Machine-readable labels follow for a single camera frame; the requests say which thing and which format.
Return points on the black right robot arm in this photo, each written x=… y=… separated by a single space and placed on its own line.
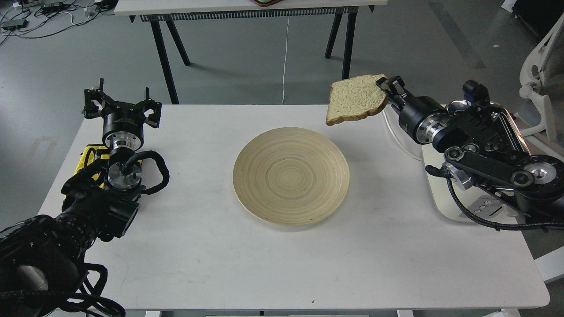
x=531 y=184

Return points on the round bamboo plate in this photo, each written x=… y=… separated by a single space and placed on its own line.
x=291 y=176

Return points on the brown object on background table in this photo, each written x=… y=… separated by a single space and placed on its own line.
x=265 y=3

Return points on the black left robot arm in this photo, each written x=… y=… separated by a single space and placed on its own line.
x=43 y=266

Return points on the slice of bread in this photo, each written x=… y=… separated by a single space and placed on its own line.
x=355 y=99

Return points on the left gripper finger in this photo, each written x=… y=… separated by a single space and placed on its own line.
x=149 y=110
x=97 y=103

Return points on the chrome two-slot toaster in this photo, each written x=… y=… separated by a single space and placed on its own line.
x=489 y=126

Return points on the background white table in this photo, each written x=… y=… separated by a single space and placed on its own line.
x=169 y=11

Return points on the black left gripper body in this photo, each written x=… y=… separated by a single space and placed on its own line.
x=123 y=125

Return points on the white office chair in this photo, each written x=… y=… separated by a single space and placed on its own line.
x=533 y=77

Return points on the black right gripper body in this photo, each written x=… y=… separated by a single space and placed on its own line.
x=423 y=119

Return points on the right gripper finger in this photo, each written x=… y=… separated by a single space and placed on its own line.
x=396 y=95
x=393 y=81

